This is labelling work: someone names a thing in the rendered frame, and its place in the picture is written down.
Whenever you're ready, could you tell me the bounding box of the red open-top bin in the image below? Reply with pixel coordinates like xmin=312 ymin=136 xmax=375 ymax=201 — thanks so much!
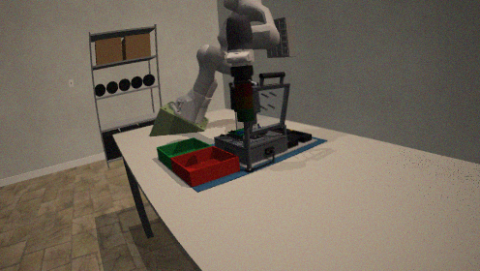
xmin=170 ymin=146 xmax=240 ymax=187

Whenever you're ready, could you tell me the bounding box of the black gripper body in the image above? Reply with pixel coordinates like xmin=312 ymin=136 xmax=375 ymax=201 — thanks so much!
xmin=230 ymin=65 xmax=254 ymax=82

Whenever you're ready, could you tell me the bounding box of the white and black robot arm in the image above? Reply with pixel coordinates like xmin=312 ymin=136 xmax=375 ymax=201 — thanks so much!
xmin=170 ymin=0 xmax=280 ymax=124

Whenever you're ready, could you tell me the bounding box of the green bin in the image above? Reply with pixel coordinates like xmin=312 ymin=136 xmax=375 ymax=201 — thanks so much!
xmin=157 ymin=137 xmax=212 ymax=170

